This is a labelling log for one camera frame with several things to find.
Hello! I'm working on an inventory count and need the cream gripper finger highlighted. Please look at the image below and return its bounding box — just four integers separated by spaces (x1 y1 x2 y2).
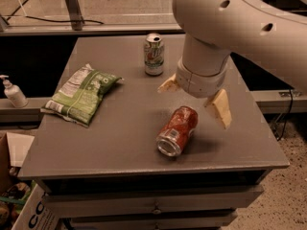
157 74 180 93
204 89 232 129

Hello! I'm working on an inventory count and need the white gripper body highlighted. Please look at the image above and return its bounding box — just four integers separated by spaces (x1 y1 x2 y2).
176 59 227 98

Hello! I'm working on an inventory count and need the red coke can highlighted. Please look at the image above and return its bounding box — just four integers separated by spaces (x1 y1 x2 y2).
156 106 198 157

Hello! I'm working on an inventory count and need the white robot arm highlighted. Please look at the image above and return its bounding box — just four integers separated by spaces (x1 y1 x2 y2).
158 0 307 127

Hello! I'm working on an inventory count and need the green white soda can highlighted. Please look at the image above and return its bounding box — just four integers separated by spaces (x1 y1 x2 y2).
144 33 164 76

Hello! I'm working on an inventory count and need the grey drawer cabinet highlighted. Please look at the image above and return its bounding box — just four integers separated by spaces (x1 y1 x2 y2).
19 36 288 230

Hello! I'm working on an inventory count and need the green chip bag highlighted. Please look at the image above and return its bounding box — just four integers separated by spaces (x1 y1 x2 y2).
41 63 121 127

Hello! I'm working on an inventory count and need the top drawer knob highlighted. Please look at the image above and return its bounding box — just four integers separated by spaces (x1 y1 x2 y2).
152 204 161 215

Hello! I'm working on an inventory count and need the white pump bottle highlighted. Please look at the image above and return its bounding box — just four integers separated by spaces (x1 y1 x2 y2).
0 75 28 108

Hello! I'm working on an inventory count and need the white cardboard box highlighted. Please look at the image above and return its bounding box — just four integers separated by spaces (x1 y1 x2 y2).
0 132 59 230

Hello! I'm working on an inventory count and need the metal railing frame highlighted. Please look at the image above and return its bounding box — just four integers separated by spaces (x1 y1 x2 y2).
0 0 307 37

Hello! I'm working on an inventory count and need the black floor cable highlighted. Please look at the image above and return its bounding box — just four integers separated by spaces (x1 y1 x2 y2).
5 0 105 26

